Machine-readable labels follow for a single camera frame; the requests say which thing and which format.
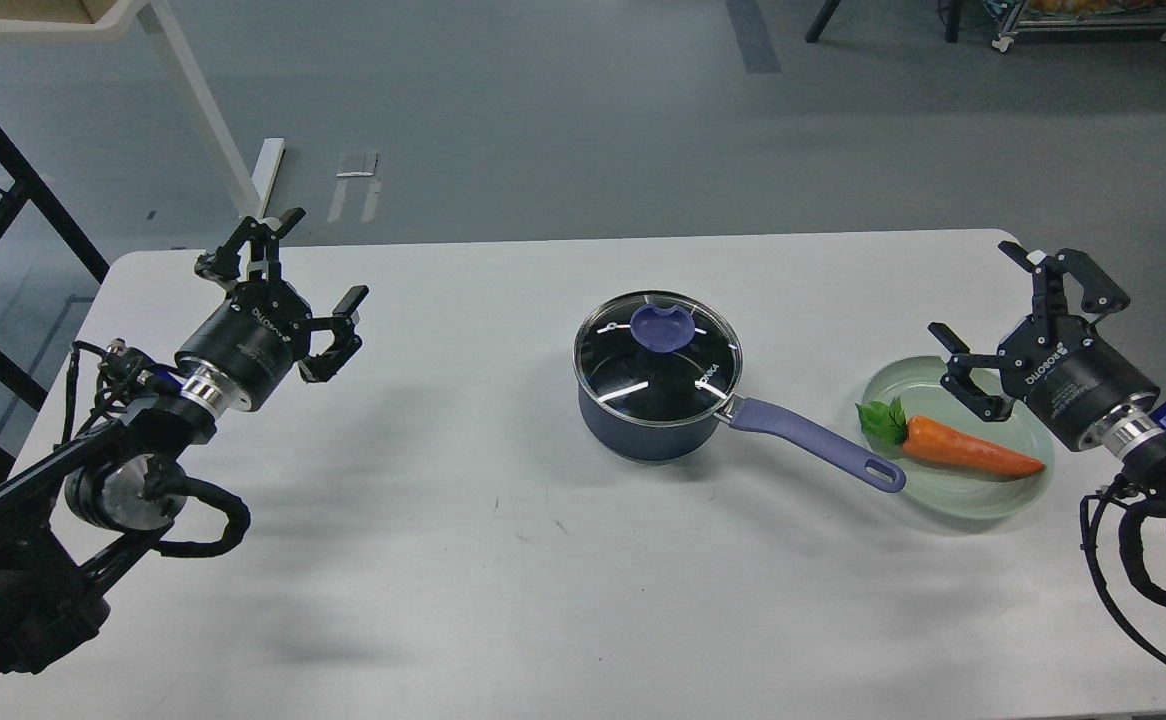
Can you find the metal wheeled cart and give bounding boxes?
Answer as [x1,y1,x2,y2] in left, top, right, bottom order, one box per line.
[986,1,1166,54]

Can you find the blue pot with purple handle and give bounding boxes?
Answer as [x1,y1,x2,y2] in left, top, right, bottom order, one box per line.
[573,363,907,492]

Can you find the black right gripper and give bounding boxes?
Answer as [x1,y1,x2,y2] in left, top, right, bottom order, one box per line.
[929,242,1160,450]

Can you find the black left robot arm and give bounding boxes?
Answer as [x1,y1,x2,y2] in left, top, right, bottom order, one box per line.
[0,208,368,676]

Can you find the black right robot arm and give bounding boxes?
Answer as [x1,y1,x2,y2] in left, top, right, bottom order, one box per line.
[929,242,1166,666]

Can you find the white table leg frame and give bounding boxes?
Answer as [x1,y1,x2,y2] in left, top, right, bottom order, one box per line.
[0,1,286,218]

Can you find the orange toy carrot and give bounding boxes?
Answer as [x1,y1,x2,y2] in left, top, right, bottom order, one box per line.
[856,398,1046,478]

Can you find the glass lid with purple knob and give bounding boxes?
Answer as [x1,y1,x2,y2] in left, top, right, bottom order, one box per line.
[573,291,743,427]

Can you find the pale green plate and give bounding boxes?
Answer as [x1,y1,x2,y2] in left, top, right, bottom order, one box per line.
[861,356,1054,520]

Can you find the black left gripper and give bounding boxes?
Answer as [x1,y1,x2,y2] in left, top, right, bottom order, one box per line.
[176,208,368,413]

